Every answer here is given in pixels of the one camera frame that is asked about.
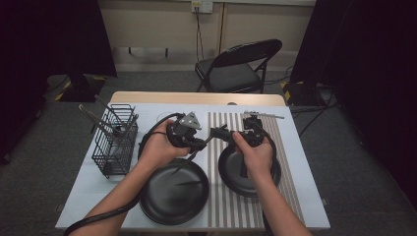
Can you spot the white wall socket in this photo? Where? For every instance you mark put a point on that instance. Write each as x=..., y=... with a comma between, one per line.
x=202, y=6

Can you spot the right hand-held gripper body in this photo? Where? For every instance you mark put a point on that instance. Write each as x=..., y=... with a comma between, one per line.
x=252, y=136

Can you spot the brown white striped placemat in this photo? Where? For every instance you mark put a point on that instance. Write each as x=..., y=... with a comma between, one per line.
x=226, y=209

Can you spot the black folding chair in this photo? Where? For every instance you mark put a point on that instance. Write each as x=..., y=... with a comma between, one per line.
x=229, y=78

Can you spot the white table cover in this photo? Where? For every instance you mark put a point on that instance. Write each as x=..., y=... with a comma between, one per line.
x=98, y=193

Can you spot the black round plate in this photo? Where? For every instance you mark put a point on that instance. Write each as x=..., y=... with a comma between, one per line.
x=229, y=177
x=177, y=203

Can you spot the grey metal cutlery piece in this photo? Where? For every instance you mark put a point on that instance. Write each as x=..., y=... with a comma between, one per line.
x=129, y=131
x=105, y=105
x=91, y=118

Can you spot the thin vertical wall conduit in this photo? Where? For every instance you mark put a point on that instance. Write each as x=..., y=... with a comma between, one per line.
x=223, y=29

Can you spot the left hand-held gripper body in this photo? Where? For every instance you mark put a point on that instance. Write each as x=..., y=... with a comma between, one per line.
x=189, y=121

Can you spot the black curtain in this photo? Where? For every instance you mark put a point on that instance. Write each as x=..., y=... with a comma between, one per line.
x=49, y=39
x=360, y=49

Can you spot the black stand base yellow tape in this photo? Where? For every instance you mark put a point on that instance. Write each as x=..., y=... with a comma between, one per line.
x=298, y=91
x=78, y=88

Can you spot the person's right hand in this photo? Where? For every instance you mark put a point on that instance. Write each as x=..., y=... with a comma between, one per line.
x=257, y=160

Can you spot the person's left hand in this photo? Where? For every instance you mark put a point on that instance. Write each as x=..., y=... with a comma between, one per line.
x=157, y=149

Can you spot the small black wall bracket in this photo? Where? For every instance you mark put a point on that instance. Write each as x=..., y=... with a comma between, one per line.
x=131, y=50
x=166, y=51

